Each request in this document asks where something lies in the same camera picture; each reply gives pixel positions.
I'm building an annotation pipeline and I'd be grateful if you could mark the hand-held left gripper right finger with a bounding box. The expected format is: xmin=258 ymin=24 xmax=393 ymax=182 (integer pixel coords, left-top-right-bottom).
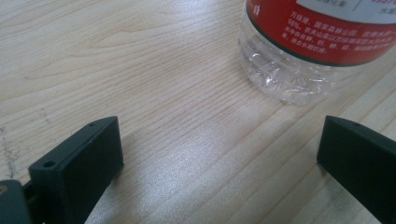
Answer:
xmin=316 ymin=115 xmax=396 ymax=224

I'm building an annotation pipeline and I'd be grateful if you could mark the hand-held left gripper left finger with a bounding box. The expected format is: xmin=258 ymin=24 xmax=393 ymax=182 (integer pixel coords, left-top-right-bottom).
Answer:
xmin=28 ymin=116 xmax=125 ymax=224

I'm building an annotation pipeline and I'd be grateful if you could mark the clear plastic bottle red label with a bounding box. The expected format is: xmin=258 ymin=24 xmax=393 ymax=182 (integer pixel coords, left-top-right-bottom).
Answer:
xmin=237 ymin=0 xmax=396 ymax=105

